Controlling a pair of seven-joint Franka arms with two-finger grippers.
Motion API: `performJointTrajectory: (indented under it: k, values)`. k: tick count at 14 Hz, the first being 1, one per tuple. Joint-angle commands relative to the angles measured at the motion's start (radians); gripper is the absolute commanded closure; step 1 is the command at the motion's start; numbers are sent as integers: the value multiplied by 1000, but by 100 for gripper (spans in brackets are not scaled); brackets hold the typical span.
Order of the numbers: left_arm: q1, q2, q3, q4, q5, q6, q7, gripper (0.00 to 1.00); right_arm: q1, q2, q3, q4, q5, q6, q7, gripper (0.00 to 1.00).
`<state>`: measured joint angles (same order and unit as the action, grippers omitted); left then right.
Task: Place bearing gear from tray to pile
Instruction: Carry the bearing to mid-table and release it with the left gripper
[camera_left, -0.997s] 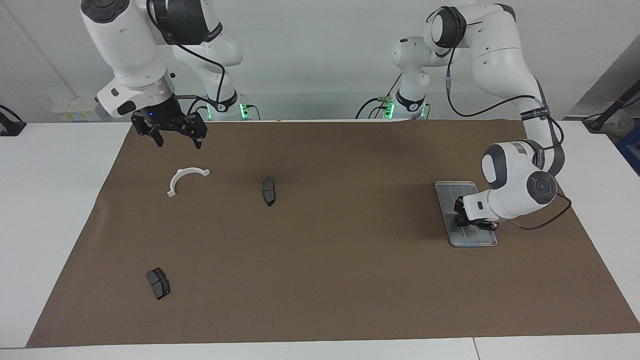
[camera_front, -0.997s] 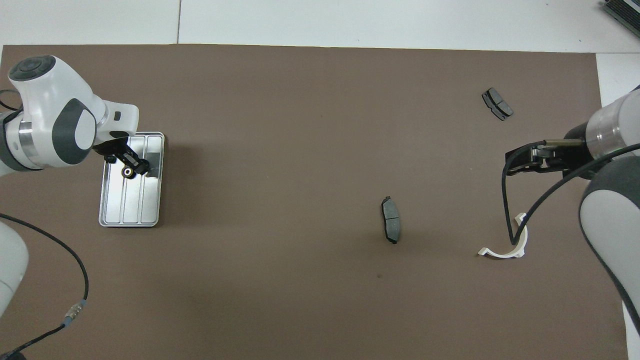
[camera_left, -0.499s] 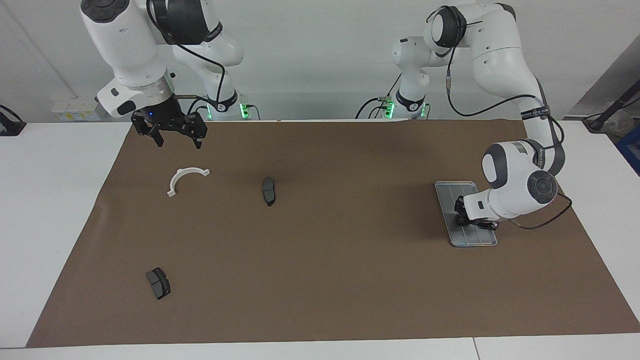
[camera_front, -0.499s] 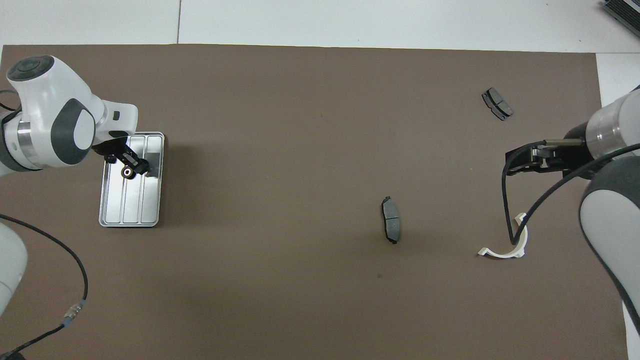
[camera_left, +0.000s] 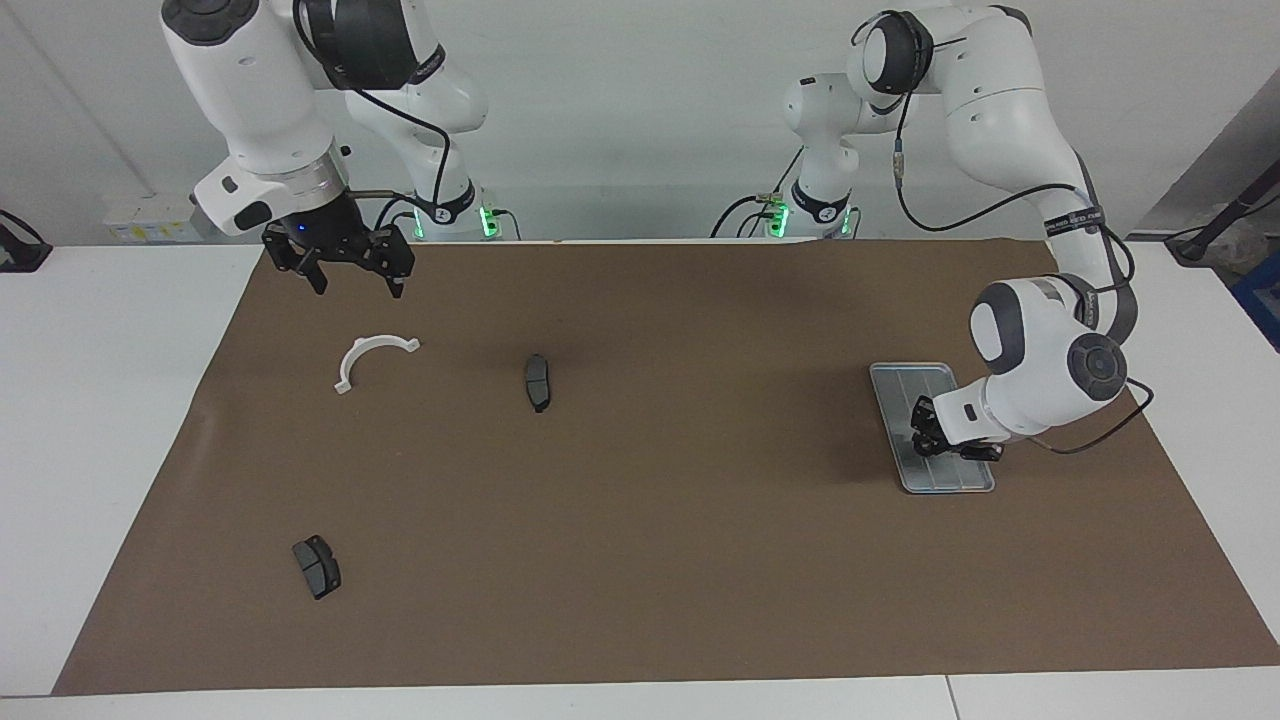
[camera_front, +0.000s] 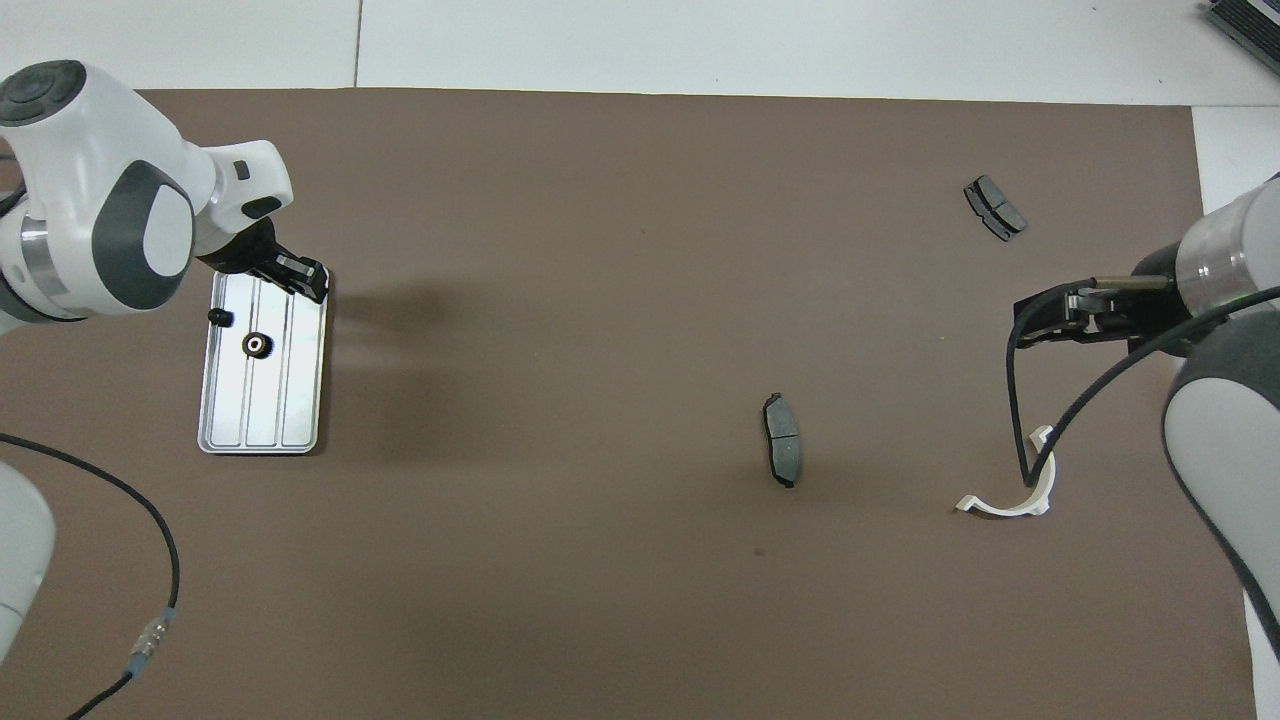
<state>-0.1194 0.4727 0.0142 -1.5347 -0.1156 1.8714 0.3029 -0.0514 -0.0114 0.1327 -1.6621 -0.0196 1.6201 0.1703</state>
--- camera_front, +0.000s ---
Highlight white curved plastic bracket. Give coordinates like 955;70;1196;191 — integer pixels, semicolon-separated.
955;425;1058;518

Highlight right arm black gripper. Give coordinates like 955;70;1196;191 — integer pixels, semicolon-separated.
1013;250;1196;358

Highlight silver metal tray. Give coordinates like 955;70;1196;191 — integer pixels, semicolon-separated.
197;268;331;456

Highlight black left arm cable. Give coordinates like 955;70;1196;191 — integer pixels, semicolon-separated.
0;432;181;720

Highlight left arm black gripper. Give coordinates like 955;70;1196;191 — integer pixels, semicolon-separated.
197;218;331;304

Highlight dark grey brake pad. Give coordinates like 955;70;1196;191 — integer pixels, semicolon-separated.
963;175;1029;243
762;392;804;490

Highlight grey ribbed device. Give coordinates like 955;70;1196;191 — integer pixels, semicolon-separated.
1205;0;1280;76

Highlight brown table mat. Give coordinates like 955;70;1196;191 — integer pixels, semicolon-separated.
0;88;1261;720

